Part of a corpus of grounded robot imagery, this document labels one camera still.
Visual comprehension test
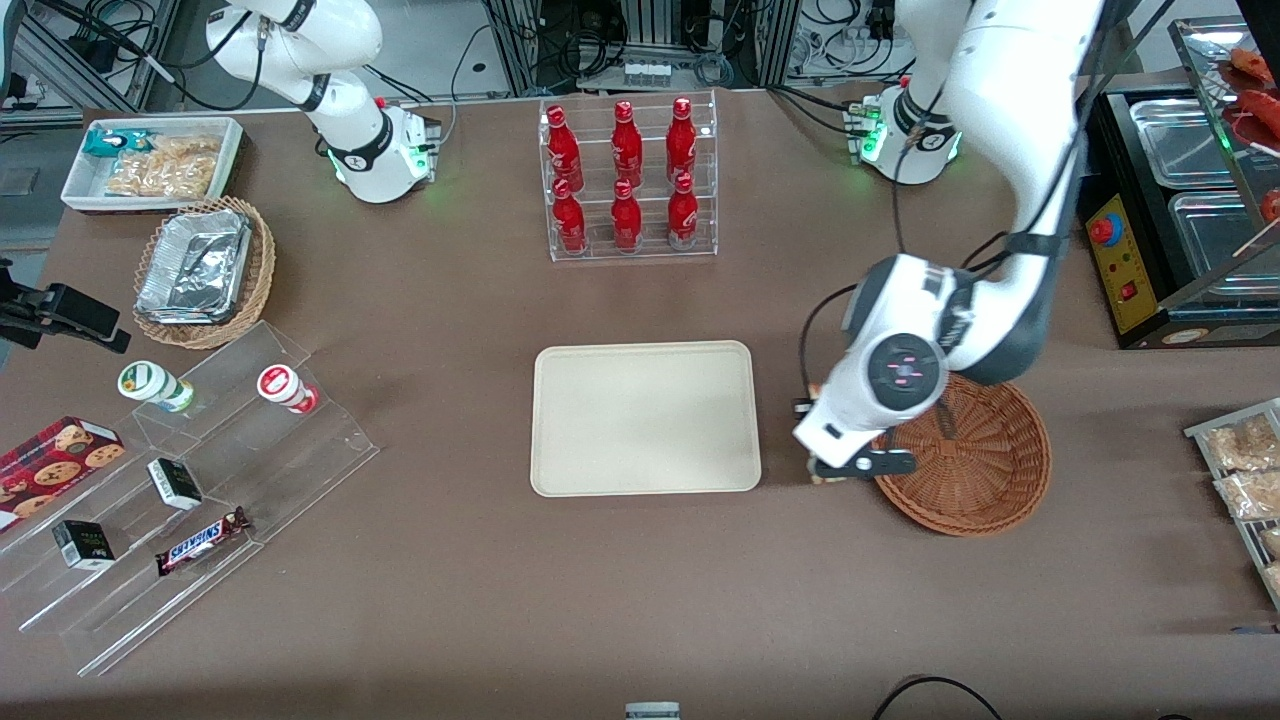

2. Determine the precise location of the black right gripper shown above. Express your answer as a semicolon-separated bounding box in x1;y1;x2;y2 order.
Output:
0;260;132;354

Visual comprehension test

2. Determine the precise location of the round brown wicker basket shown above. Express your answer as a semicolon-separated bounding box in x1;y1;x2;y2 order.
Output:
861;355;1053;538

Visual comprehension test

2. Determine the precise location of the beige plastic serving tray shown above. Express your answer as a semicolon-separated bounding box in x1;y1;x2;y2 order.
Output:
530;340;763;498

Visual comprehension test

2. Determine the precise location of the light tan wicker basket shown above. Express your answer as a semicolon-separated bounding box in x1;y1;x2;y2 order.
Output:
132;195;278;351

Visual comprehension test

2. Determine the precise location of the tray of packaged snacks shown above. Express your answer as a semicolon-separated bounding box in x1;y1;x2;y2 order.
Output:
1183;398;1280;613

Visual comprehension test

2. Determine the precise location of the green lid yogurt cup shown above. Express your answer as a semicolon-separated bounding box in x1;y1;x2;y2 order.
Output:
117;360;197;415

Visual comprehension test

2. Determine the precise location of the white rectangular snack bin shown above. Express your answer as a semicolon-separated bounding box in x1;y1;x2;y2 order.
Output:
60;116;245;215

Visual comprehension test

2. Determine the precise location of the red tartan cookie box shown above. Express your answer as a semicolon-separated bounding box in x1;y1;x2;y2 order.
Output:
0;416;128;536

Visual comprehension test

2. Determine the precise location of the green snack packet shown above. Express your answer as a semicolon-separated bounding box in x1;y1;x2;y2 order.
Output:
83;128;157;160

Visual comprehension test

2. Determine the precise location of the small black carton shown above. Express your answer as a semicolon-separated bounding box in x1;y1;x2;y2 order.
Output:
146;457;204;512
52;519;117;572

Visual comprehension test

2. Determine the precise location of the red lid yogurt cup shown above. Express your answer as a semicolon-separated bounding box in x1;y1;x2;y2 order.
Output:
256;364;322;416

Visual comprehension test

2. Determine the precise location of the clear acrylic bottle rack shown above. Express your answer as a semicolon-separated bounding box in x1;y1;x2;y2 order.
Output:
538;90;719;263

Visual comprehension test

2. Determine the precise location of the red soda bottle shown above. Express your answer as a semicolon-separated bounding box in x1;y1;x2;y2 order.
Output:
667;172;701;249
666;97;698;182
611;100;645;187
547;105;585;191
610;178;644;252
552;178;588;254

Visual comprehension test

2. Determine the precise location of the Snickers chocolate bar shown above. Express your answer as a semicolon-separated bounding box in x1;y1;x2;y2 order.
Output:
154;506;252;578

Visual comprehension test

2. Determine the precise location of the clear acrylic stepped stand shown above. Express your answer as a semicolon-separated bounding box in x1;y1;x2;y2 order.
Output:
0;320;382;679

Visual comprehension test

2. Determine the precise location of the black food warmer machine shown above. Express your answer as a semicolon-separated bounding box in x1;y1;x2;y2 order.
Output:
1078;15;1280;351

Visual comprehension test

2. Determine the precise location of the white power strip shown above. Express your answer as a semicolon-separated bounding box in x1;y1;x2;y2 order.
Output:
798;22;898;78

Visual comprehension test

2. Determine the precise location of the stainless steel pan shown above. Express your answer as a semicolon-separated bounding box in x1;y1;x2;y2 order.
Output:
1128;97;1247;192
1168;190;1280;305

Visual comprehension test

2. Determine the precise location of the red sausage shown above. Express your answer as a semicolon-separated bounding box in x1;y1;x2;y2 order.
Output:
1228;45;1280;87
1235;90;1280;152

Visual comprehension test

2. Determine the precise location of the black floor cable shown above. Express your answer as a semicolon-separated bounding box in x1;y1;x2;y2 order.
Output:
872;676;1004;720

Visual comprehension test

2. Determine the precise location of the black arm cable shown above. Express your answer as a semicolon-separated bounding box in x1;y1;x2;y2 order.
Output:
798;0;1183;403

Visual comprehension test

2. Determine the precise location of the aluminium frame rack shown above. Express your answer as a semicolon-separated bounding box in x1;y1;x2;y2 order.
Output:
485;0;801;97

